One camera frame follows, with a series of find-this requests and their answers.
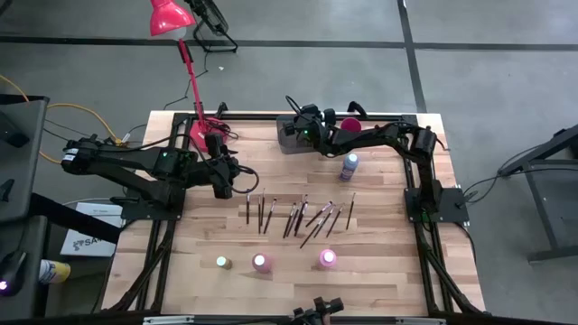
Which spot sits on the yellow labelled can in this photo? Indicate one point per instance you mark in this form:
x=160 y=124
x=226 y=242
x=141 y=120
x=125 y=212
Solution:
x=56 y=272

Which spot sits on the large pink paint bottle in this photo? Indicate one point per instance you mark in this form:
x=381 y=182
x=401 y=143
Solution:
x=328 y=259

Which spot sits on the red-pink plastic cup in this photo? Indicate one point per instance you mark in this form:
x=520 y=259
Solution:
x=351 y=125

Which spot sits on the large coral paint bottle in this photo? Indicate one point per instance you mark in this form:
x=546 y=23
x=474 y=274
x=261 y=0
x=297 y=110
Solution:
x=262 y=263

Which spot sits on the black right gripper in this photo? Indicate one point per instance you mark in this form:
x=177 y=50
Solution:
x=316 y=134

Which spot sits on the silver metal bracket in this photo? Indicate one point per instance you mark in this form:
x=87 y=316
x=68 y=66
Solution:
x=167 y=320
x=420 y=321

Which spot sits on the large blue paint bottle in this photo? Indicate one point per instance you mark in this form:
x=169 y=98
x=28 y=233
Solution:
x=348 y=169

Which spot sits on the grey plastic bin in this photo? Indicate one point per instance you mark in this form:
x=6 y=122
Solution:
x=289 y=146

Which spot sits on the red desk lamp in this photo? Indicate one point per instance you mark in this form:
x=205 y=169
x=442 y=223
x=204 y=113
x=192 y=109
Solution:
x=203 y=131

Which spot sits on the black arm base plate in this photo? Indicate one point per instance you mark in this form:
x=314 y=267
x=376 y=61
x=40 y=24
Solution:
x=135 y=212
x=451 y=207

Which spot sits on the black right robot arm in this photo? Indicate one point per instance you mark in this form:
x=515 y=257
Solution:
x=375 y=135

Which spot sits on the black computer mouse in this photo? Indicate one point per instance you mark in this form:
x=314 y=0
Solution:
x=11 y=271

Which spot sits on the black adjustable desk frame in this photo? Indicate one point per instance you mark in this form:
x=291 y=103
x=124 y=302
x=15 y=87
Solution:
x=542 y=212

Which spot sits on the small gold paint bottle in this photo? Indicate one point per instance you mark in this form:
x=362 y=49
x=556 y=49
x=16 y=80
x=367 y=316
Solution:
x=224 y=263

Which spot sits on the dark grey side desk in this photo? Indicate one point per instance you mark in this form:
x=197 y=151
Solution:
x=27 y=171
x=22 y=307

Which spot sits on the black desktop device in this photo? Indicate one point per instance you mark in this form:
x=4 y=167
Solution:
x=11 y=133

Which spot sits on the black diagonal beam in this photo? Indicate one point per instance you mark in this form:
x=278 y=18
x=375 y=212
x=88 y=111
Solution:
x=72 y=219

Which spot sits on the black aluminium table frame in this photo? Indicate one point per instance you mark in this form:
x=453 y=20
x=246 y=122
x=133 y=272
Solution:
x=253 y=117

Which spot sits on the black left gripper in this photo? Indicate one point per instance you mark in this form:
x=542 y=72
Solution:
x=221 y=169

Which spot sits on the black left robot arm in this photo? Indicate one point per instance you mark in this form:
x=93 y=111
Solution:
x=126 y=162

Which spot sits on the white printed cardboard box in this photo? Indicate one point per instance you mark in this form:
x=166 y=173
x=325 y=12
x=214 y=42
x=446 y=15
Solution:
x=86 y=246

